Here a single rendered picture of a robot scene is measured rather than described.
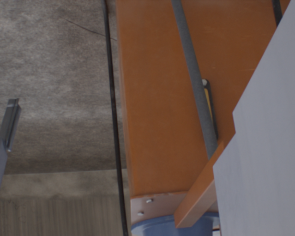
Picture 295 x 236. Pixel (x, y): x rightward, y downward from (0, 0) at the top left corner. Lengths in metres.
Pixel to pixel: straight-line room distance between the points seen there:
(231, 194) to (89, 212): 2.19
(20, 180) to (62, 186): 0.25
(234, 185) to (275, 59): 0.27
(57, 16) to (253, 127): 1.08
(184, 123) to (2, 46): 0.75
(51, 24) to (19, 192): 1.51
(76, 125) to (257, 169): 1.80
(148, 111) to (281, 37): 0.74
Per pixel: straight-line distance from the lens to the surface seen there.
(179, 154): 1.11
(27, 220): 2.86
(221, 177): 0.72
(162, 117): 1.14
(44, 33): 1.60
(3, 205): 2.89
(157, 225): 1.31
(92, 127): 2.31
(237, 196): 0.66
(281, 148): 0.44
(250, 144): 0.52
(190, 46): 1.06
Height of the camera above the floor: 0.87
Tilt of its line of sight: 23 degrees down
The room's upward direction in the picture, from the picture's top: 174 degrees clockwise
